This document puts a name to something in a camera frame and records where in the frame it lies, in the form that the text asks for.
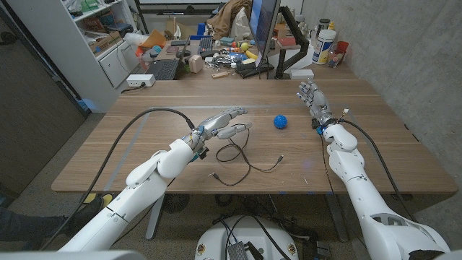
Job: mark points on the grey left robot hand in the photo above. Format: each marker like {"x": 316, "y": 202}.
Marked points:
{"x": 211, "y": 126}

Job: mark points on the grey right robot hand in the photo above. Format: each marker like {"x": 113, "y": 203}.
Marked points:
{"x": 318, "y": 103}

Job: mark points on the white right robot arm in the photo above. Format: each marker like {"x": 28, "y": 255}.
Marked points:
{"x": 364, "y": 202}

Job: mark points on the blue spiky ball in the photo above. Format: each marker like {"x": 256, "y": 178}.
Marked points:
{"x": 280, "y": 121}

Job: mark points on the yellow ball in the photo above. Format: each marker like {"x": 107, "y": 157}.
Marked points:
{"x": 244, "y": 46}

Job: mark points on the white flat box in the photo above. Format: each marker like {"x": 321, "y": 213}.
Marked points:
{"x": 301, "y": 74}

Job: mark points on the clear glass jar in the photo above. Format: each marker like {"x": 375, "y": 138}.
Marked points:
{"x": 335, "y": 58}

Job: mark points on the small wooden block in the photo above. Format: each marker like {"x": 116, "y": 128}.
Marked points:
{"x": 220, "y": 75}

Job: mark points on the white canister with blue label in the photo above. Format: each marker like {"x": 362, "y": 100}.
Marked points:
{"x": 323, "y": 47}

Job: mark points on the red cup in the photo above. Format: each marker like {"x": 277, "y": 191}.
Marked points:
{"x": 343, "y": 46}

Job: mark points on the beige rounded box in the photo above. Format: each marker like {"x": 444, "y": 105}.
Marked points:
{"x": 196, "y": 64}

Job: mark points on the red book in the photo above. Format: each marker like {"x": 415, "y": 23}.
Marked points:
{"x": 287, "y": 42}

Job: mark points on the flat black keyboard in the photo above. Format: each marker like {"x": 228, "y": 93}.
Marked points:
{"x": 252, "y": 70}

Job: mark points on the black laptop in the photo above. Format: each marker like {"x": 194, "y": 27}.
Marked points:
{"x": 164, "y": 69}

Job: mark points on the tumbler with black lid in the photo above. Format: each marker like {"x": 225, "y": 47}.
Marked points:
{"x": 323, "y": 24}

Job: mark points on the black keyboard with grey keys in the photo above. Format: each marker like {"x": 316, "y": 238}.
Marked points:
{"x": 205, "y": 44}

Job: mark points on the yellow banana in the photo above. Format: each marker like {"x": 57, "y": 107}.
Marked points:
{"x": 251, "y": 55}

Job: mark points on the round black floor fan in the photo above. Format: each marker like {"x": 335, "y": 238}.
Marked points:
{"x": 175, "y": 203}

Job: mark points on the white power strip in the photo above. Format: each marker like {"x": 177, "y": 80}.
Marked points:
{"x": 139, "y": 80}

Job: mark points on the computer monitor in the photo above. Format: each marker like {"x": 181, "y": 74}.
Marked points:
{"x": 263, "y": 21}

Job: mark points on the orange paper folder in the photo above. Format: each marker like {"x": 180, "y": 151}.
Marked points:
{"x": 154, "y": 39}

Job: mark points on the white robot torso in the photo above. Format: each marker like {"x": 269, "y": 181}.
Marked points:
{"x": 216, "y": 234}

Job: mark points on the grey metal table leg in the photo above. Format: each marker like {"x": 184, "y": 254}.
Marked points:
{"x": 155, "y": 220}
{"x": 335, "y": 216}

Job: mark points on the brown jacket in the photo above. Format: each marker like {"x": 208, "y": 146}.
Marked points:
{"x": 225, "y": 18}

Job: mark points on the yellow floor pad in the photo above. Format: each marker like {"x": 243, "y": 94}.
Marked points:
{"x": 107, "y": 199}

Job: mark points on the cardboard box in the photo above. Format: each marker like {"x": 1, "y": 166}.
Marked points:
{"x": 104, "y": 42}

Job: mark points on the black shoe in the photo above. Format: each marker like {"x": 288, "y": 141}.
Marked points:
{"x": 84, "y": 216}

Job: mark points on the white shelf cabinet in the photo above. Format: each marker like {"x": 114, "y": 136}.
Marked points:
{"x": 72, "y": 54}

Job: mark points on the person's leg in jeans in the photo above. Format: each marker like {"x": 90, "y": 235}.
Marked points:
{"x": 29, "y": 227}

